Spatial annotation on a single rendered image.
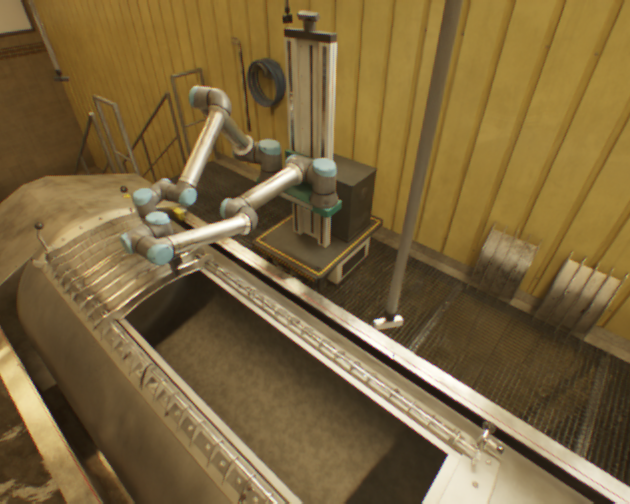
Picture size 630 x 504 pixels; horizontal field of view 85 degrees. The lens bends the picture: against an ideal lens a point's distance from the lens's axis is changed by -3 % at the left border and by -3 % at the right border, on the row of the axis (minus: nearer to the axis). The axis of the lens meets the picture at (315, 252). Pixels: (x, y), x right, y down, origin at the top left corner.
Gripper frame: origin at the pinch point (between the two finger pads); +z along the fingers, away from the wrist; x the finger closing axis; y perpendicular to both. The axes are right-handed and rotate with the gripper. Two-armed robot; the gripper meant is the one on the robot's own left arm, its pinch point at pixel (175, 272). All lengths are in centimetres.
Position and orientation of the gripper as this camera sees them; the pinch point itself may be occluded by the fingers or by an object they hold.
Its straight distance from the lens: 189.3
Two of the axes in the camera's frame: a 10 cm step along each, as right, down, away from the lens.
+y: -6.5, 4.9, -5.8
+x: 7.6, 4.2, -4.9
